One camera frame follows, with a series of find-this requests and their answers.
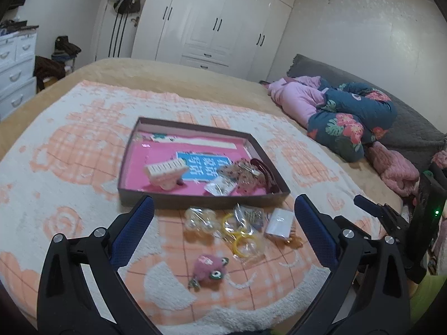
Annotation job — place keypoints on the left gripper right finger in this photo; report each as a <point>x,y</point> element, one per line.
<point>366,291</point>

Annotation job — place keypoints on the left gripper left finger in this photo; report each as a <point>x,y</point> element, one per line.
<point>65,304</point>

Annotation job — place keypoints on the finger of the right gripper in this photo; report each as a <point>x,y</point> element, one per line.
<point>368,206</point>

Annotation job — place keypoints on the orange spiral hair clip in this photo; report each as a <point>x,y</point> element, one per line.
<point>294,241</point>

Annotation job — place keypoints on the pink knit cloth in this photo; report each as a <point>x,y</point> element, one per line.
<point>398,173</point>

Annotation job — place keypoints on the grey headboard cushion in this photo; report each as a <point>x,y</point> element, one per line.
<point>412,135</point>

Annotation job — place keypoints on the white small packet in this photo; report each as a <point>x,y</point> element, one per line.
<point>280,224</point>

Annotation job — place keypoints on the blue floral quilt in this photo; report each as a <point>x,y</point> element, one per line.
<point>351,116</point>

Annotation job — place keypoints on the dark red hair clip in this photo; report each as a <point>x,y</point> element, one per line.
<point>268,180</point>

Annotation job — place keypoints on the clear box of pins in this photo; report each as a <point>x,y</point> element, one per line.
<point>252,216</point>

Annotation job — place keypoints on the dotted mesh hair bow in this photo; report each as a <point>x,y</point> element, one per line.
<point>245,175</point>

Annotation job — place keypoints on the pink padded garment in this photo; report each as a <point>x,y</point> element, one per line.
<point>298,97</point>

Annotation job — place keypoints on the pink plush strawberry clip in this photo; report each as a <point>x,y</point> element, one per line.
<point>208,268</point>

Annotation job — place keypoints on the earrings on white card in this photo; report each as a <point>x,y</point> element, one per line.
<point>220,187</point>

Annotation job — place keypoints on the white claw hair clip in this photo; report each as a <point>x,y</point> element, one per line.
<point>167,174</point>

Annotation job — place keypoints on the brown shallow cardboard tray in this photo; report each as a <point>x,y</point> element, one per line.
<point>259,198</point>

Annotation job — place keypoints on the tan bed cover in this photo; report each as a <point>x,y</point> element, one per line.
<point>185,82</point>

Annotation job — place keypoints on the white wardrobe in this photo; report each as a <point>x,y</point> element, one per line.
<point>237,38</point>

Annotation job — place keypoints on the stool with dark clothes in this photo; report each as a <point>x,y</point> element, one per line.
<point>65,52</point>

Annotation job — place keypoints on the white drawer chest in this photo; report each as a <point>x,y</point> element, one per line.
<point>17,80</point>

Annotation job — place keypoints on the white door with bags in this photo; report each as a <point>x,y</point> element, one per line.
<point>114,33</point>

